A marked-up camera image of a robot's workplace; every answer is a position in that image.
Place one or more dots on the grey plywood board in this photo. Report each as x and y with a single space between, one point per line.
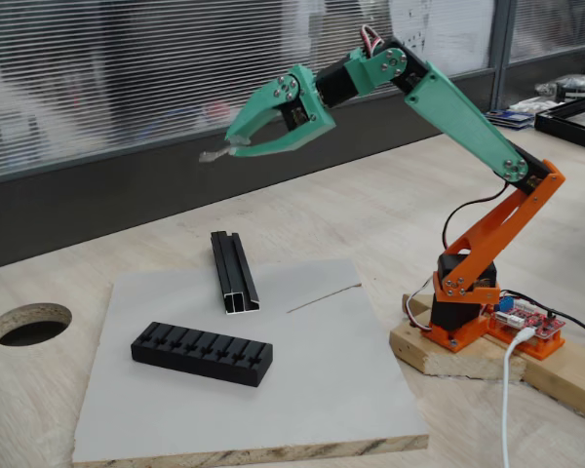
322 390

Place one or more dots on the black rectangular frame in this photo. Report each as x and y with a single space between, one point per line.
565 129

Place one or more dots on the black aluminium profile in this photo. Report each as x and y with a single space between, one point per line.
234 273

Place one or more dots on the thin silver metal tool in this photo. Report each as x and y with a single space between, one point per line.
214 154

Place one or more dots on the clear bag of parts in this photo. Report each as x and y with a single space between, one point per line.
573 83

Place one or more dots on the white paper poster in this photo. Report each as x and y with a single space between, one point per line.
448 29

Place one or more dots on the blue card stack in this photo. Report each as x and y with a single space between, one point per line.
512 119

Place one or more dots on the black slotted holder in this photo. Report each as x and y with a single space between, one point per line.
200 370

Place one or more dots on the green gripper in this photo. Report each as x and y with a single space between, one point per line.
306 115

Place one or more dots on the wooden base beam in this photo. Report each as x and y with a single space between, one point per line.
565 385

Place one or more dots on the red controller board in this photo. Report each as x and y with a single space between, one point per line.
541 326

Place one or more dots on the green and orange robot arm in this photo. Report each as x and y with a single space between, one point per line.
458 117

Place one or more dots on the white packet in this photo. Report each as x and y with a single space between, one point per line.
529 105

